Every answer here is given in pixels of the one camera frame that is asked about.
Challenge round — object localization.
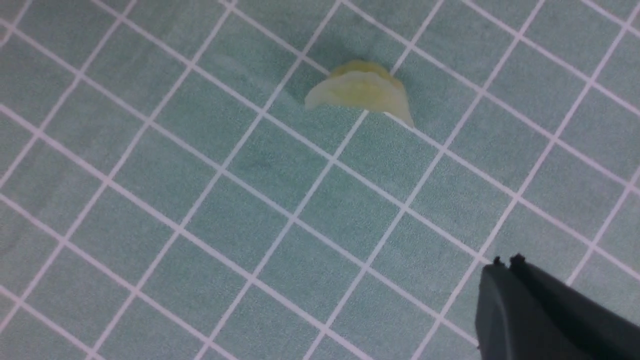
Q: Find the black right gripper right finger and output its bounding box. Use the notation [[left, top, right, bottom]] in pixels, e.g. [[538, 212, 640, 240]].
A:
[[509, 254, 640, 360]]

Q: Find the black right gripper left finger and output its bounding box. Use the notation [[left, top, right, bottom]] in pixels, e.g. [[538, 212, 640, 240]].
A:
[[475, 256, 593, 360]]

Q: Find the greenish dumpling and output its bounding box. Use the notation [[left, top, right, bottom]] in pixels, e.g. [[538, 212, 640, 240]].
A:
[[304, 59, 415, 129]]

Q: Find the green checkered tablecloth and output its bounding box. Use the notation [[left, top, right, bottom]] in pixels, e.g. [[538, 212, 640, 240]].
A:
[[1, 0, 639, 360]]

